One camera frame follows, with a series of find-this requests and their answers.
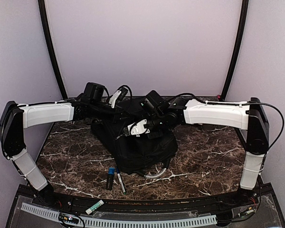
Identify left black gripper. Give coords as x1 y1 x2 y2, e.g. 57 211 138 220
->
90 101 133 124

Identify black student backpack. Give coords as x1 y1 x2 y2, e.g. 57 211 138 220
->
91 97 178 176

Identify blue cap white pen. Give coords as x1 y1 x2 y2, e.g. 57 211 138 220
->
116 169 126 195

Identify white green glue stick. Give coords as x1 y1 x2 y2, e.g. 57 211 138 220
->
85 199 104 215

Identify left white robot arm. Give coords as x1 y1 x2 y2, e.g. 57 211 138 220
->
0 83 132 207

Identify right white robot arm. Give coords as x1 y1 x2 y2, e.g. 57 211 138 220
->
129 90 278 206

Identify blue cap black highlighter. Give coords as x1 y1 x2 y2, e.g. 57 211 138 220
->
105 167 115 190

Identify small green circuit board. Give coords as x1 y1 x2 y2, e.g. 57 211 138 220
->
58 213 79 225

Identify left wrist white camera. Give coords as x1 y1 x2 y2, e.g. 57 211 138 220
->
108 86 129 109

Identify wrist white camera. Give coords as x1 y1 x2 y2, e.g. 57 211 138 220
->
123 119 150 137
108 86 129 109

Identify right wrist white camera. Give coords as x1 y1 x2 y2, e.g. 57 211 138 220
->
123 119 150 137

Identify black front table rail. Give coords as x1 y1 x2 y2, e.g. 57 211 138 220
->
33 187 259 216

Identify left black frame post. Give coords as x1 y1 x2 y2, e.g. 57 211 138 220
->
38 0 68 99

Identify black frame post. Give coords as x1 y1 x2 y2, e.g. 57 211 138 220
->
220 0 249 101
38 0 68 99

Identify white slotted cable duct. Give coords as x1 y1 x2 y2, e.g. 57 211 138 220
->
20 203 218 228

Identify right black frame post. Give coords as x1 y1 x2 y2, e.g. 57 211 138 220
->
220 0 249 101

